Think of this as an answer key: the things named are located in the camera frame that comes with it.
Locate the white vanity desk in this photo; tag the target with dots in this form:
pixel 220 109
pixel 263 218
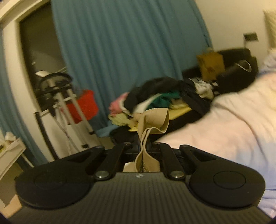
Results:
pixel 10 155

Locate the dark window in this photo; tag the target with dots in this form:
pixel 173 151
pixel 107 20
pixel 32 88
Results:
pixel 43 43

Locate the dark wall switch panel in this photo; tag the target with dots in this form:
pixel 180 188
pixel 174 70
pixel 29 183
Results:
pixel 250 37

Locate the red cloth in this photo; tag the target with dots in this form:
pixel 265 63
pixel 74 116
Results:
pixel 86 103

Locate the pile of mixed clothes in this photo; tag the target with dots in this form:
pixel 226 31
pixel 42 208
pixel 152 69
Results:
pixel 163 92

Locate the cream headboard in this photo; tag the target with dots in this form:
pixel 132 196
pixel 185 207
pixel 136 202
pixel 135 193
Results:
pixel 270 25

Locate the black sofa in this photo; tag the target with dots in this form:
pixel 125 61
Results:
pixel 232 81

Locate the garment steamer stand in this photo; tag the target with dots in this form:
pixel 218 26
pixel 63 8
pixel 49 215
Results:
pixel 62 92

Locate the yellow paper bag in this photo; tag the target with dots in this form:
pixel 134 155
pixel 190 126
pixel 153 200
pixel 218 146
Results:
pixel 210 64

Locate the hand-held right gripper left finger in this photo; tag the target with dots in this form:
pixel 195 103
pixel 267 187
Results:
pixel 117 155

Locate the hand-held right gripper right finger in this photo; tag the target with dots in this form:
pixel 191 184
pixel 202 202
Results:
pixel 167 157

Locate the wide blue curtain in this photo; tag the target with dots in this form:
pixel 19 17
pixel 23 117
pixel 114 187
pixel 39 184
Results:
pixel 118 43

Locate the tan printed t-shirt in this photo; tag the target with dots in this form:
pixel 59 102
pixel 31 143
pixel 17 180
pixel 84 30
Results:
pixel 155 119

